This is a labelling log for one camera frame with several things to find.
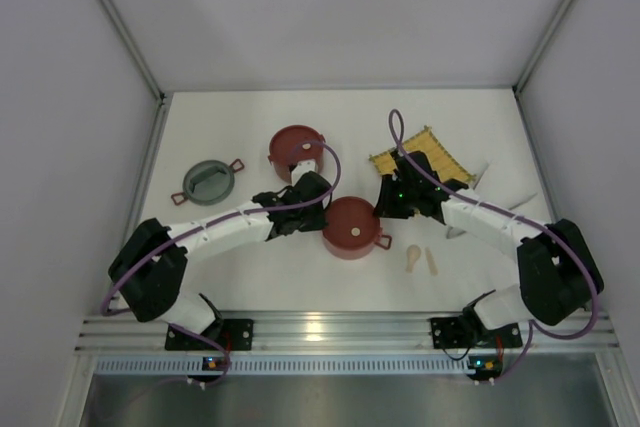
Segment pink steel-lined pot with handles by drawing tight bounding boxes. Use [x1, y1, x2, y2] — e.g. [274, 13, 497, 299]
[322, 196, 393, 260]

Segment metal tongs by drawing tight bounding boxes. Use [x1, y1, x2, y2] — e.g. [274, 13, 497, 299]
[445, 162, 537, 240]

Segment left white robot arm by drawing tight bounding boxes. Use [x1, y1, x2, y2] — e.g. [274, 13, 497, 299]
[108, 171, 334, 340]

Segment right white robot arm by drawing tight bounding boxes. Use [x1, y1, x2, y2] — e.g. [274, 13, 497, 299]
[374, 149, 604, 346]

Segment bamboo serving mat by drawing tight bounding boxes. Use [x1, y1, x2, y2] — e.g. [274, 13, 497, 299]
[369, 126, 476, 184]

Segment cream small spoon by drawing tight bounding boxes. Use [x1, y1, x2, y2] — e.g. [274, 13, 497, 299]
[405, 244, 422, 273]

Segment dark red steel-lined pot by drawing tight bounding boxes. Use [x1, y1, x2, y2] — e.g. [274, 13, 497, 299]
[268, 124, 327, 186]

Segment cream small stick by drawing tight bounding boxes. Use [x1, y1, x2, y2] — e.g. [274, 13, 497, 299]
[424, 247, 439, 276]

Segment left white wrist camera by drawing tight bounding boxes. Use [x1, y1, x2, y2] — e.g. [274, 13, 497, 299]
[290, 159, 318, 185]

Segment grey transparent lid with handles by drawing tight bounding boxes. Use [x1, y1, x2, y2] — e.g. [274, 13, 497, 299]
[170, 159, 245, 206]

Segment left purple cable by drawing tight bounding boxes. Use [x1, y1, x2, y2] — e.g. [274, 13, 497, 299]
[102, 141, 344, 388]

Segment left black base bracket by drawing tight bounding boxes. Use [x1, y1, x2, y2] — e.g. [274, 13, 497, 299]
[164, 318, 254, 352]

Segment black base bracket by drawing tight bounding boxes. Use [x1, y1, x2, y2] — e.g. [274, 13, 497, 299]
[429, 316, 469, 350]
[164, 318, 254, 352]

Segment right black base bracket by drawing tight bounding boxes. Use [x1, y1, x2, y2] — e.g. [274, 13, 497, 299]
[429, 316, 469, 350]

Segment aluminium mounting rail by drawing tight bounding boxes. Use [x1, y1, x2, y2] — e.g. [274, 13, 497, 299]
[74, 309, 619, 378]

